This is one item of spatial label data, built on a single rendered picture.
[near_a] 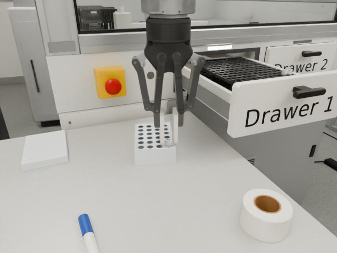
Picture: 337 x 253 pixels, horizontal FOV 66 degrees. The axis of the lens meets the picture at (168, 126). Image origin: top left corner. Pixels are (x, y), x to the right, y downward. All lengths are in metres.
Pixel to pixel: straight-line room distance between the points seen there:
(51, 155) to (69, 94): 0.19
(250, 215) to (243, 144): 0.63
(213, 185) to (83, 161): 0.27
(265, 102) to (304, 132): 0.67
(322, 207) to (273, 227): 1.39
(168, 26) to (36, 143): 0.40
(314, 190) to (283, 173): 0.66
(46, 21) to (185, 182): 0.47
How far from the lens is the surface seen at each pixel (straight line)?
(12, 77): 4.17
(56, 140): 0.65
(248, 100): 0.52
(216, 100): 0.59
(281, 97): 0.57
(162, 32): 0.43
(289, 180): 1.31
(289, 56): 0.96
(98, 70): 0.67
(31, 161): 0.59
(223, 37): 0.82
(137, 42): 0.72
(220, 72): 0.69
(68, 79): 0.71
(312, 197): 1.83
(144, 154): 0.53
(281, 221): 0.40
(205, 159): 0.57
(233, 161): 0.57
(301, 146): 1.23
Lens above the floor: 1.07
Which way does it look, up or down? 26 degrees down
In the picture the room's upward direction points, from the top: straight up
